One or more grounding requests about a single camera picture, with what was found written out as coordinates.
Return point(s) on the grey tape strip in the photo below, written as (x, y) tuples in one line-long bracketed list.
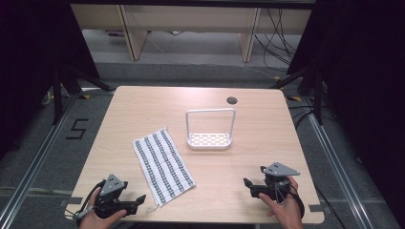
[(71, 201), (315, 208)]

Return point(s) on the person's left hand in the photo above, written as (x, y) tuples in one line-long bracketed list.
[(95, 219)]

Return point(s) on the dark curtain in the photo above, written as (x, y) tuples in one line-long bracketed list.
[(35, 63), (366, 79)]

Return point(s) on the beige wooden desk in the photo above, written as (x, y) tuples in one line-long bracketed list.
[(191, 19)]

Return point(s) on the aluminium floor rail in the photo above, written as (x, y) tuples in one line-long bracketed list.
[(340, 171), (35, 165)]

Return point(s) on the white striped dishcloth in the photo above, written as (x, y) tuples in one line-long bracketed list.
[(164, 167)]

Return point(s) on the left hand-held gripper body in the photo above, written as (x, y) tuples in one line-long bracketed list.
[(110, 191)]

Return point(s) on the black metal stand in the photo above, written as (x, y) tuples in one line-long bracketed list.
[(310, 86), (68, 86)]

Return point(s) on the person's right hand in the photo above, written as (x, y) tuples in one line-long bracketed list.
[(286, 211)]

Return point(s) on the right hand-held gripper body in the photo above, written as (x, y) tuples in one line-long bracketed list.
[(277, 181)]

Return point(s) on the white plastic rack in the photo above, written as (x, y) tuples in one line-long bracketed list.
[(209, 140)]

